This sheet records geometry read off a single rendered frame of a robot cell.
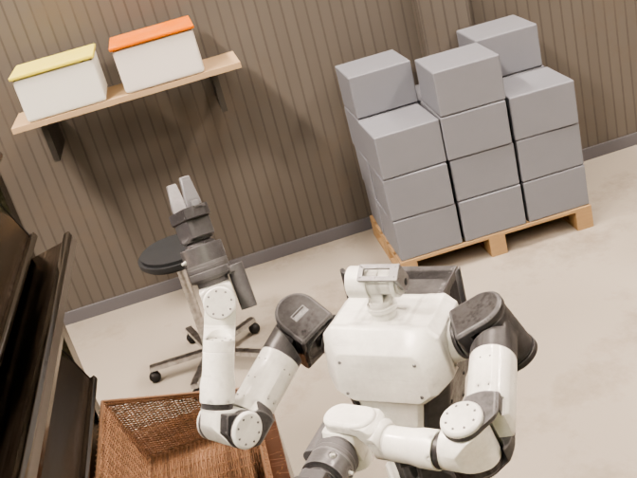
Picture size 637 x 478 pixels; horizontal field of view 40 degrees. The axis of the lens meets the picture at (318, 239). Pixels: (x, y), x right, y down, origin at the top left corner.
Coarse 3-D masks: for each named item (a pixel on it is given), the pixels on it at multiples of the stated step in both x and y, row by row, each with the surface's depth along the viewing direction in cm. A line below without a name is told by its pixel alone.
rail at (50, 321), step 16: (64, 240) 253; (64, 256) 242; (64, 272) 235; (48, 304) 215; (48, 320) 206; (48, 336) 199; (48, 352) 194; (32, 384) 180; (32, 400) 174; (32, 416) 168; (32, 432) 165; (16, 464) 155
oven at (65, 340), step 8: (0, 176) 255; (0, 184) 253; (0, 192) 251; (8, 192) 259; (0, 200) 252; (8, 200) 256; (8, 208) 254; (16, 216) 260; (32, 256) 264; (64, 328) 277; (64, 336) 274; (64, 344) 273; (72, 344) 280; (72, 352) 277; (80, 360) 284; (56, 368) 252; (56, 376) 249; (96, 400) 289; (48, 408) 231; (96, 408) 286; (48, 416) 229; (96, 416) 285; (48, 424) 227; (40, 456) 212; (40, 464) 210; (40, 472) 208
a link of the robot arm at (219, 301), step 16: (192, 272) 173; (208, 272) 172; (224, 272) 174; (240, 272) 176; (208, 288) 173; (224, 288) 171; (240, 288) 176; (208, 304) 170; (224, 304) 171; (240, 304) 177; (256, 304) 177
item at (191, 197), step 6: (180, 180) 172; (186, 180) 172; (180, 186) 173; (186, 186) 172; (192, 186) 173; (186, 192) 172; (192, 192) 173; (186, 198) 172; (192, 198) 172; (198, 198) 173; (186, 204) 172; (192, 204) 172
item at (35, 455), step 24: (72, 240) 257; (48, 264) 248; (72, 264) 245; (24, 288) 240; (48, 288) 231; (24, 312) 224; (24, 336) 210; (24, 360) 198; (48, 360) 191; (0, 384) 193; (24, 384) 187; (48, 384) 184; (0, 408) 182; (24, 408) 177; (0, 432) 173; (0, 456) 165
